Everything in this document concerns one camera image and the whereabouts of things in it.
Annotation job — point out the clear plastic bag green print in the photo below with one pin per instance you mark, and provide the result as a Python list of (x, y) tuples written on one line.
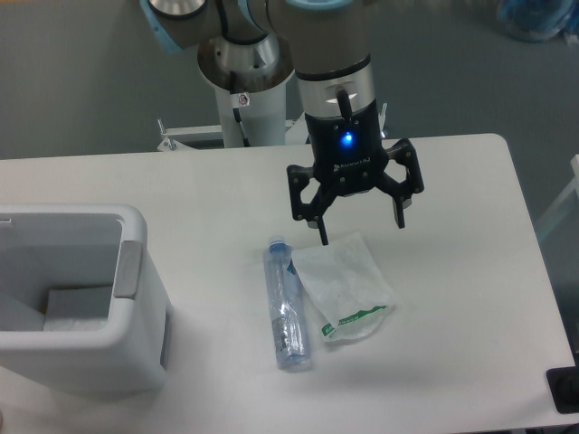
[(346, 287)]

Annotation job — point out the white trash can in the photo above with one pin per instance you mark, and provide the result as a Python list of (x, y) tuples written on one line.
[(66, 246)]

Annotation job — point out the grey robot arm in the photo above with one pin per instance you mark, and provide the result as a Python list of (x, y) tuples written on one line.
[(323, 36)]

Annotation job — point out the white frame at right edge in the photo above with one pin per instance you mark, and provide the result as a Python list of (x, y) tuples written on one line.
[(560, 208)]

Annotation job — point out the clear plastic water bottle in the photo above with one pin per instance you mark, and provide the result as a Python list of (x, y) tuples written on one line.
[(285, 303)]

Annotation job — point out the blue plastic bag on floor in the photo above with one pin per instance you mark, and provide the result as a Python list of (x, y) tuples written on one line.
[(539, 21)]

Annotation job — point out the black device at table corner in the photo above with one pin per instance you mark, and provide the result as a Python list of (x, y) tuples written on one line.
[(563, 385)]

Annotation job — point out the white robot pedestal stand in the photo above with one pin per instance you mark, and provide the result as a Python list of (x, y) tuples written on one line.
[(249, 81)]

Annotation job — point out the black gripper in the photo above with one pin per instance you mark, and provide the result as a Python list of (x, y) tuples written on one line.
[(344, 149)]

